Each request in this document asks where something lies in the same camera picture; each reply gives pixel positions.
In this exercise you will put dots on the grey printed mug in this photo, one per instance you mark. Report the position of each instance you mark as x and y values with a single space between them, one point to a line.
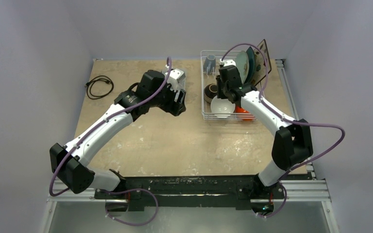
209 64

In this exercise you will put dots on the clear plastic screw box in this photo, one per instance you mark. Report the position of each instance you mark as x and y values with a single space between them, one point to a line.
177 80

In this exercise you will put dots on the light green round plate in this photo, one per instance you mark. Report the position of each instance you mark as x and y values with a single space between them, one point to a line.
242 64

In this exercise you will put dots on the white wire dish rack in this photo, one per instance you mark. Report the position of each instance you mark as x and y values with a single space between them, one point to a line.
208 79

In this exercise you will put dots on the square floral plate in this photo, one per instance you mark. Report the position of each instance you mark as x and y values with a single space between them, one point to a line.
260 66

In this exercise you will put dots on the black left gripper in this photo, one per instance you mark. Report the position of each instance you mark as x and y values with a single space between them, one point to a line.
174 108

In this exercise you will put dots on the white bowl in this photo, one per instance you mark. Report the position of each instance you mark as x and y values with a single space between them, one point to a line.
222 108

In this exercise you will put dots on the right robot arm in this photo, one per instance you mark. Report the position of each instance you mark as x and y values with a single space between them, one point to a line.
292 142

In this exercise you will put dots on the black table edge rail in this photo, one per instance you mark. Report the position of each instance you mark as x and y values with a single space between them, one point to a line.
236 192

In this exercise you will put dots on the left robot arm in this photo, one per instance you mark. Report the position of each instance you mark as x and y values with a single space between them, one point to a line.
69 162

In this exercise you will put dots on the orange bowl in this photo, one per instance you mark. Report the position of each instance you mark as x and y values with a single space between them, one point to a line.
243 114

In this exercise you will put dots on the brown rimmed beige bowl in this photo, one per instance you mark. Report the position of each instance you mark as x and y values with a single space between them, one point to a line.
209 92

